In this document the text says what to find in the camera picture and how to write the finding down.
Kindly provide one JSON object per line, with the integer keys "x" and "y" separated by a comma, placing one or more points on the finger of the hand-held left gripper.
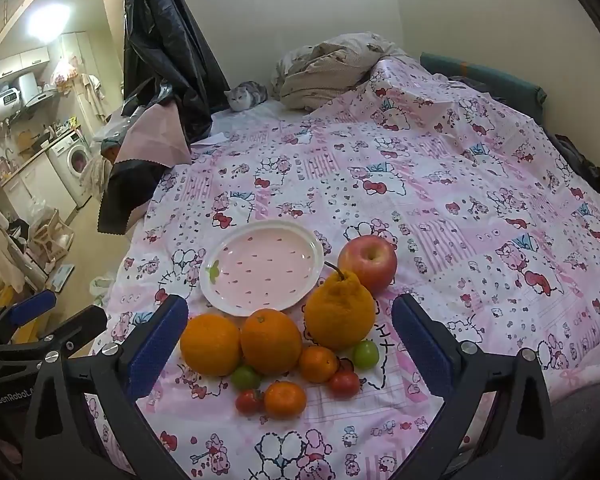
{"x": 82, "y": 321}
{"x": 32, "y": 306}

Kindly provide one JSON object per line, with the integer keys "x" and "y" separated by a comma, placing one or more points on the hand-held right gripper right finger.
{"x": 422, "y": 347}

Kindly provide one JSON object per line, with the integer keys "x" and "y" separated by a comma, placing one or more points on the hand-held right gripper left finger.
{"x": 155, "y": 347}

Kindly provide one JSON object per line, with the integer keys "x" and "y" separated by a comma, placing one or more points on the large round orange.
{"x": 270, "y": 342}
{"x": 210, "y": 344}

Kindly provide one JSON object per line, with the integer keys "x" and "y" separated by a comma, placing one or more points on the green grape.
{"x": 244, "y": 379}
{"x": 366, "y": 355}

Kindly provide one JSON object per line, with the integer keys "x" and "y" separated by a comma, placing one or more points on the red cherry tomato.
{"x": 344, "y": 384}
{"x": 249, "y": 403}

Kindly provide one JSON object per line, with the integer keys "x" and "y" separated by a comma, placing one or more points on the bumpy orange with stem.
{"x": 337, "y": 312}

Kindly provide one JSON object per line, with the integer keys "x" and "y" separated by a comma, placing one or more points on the red apple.
{"x": 367, "y": 262}

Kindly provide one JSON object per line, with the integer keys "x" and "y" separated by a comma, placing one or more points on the small mandarin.
{"x": 317, "y": 364}
{"x": 285, "y": 399}

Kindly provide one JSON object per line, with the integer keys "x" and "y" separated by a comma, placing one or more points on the pink strawberry pattern plate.
{"x": 265, "y": 265}

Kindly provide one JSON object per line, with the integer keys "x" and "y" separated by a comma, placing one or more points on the white plastic bag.
{"x": 101, "y": 287}

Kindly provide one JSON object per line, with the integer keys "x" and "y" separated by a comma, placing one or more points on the white hanging cloth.
{"x": 5, "y": 250}

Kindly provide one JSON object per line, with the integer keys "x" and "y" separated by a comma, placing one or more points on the wooden rack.
{"x": 50, "y": 240}

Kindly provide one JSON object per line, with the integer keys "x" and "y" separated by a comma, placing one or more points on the kitchen counter cabinet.
{"x": 35, "y": 185}

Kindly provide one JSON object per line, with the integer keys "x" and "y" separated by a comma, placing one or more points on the dark cloth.
{"x": 125, "y": 195}

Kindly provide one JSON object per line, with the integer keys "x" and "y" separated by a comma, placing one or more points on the white washing machine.
{"x": 72, "y": 165}

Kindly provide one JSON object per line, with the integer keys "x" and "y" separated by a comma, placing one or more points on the pink cartoon printed blanket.
{"x": 430, "y": 185}

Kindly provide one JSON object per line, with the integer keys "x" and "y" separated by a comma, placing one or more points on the pink cloth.
{"x": 152, "y": 135}

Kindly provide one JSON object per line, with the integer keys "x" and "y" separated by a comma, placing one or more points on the white water heater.
{"x": 0, "y": 107}

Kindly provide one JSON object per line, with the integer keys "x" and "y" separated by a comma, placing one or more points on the range hood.
{"x": 37, "y": 92}

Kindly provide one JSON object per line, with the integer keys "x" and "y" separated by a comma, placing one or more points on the white paper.
{"x": 211, "y": 139}

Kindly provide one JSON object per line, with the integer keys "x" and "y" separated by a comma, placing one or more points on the hanging light garment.
{"x": 92, "y": 97}

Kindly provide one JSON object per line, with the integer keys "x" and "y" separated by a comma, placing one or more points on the dark clothing pile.
{"x": 582, "y": 165}

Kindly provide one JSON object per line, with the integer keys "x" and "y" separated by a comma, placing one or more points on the grey and white cat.
{"x": 242, "y": 97}

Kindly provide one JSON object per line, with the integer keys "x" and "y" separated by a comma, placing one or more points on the teal padded mat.
{"x": 505, "y": 85}

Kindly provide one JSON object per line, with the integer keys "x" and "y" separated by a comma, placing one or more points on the ceiling lamp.
{"x": 49, "y": 22}

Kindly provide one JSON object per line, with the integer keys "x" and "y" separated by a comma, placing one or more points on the bundled beige quilt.
{"x": 325, "y": 70}

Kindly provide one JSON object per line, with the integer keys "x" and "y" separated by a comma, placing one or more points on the black plastic sheet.
{"x": 170, "y": 35}

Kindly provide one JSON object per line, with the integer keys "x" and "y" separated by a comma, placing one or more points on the white wall cabinets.
{"x": 20, "y": 62}

